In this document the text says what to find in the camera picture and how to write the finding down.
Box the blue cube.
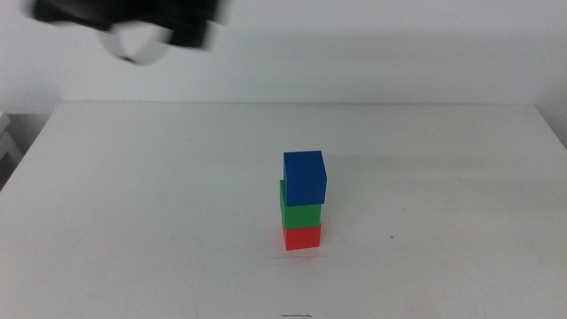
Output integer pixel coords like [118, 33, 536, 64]
[283, 150, 328, 207]

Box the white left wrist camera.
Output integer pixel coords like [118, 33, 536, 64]
[99, 20, 175, 66]

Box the red cube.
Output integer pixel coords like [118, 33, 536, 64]
[282, 221, 322, 252]

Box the green cube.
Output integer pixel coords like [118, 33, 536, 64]
[279, 179, 323, 230]

